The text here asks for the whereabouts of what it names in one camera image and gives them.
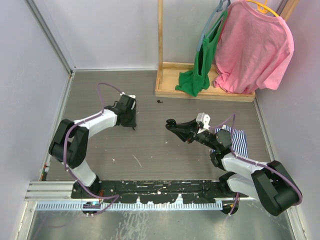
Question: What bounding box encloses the pink t-shirt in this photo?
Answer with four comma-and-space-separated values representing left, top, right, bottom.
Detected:
212, 0, 294, 94

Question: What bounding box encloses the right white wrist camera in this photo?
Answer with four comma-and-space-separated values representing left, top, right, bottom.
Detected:
195, 112, 211, 130

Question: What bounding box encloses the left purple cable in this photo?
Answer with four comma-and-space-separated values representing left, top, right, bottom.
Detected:
63, 82, 126, 216

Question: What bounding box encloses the blue-grey hanger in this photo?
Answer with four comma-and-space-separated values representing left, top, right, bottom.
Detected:
197, 0, 231, 52

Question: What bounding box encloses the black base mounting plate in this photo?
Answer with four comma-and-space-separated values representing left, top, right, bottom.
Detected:
71, 179, 250, 205

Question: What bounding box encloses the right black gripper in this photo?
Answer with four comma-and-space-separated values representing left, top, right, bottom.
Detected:
170, 118, 219, 151

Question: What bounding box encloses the green tank top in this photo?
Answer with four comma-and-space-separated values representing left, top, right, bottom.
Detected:
175, 10, 228, 97

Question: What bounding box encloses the blue striped cloth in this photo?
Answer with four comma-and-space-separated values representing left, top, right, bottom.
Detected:
214, 125, 248, 158

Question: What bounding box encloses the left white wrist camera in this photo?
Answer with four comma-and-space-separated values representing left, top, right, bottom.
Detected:
119, 92, 136, 110

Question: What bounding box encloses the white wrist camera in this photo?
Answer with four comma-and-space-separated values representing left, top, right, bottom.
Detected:
119, 92, 136, 110
195, 112, 211, 130

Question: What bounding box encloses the wooden clothes rack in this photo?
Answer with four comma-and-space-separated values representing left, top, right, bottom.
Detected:
155, 0, 301, 103

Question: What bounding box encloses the yellow hanger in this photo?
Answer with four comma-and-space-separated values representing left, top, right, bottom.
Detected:
246, 0, 279, 17

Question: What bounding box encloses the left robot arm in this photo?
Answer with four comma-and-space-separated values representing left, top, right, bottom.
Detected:
48, 93, 137, 198

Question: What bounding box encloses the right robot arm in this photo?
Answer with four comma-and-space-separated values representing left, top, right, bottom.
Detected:
165, 119, 303, 216

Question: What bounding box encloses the white cable duct strip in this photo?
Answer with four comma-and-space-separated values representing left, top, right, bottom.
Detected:
35, 200, 223, 212

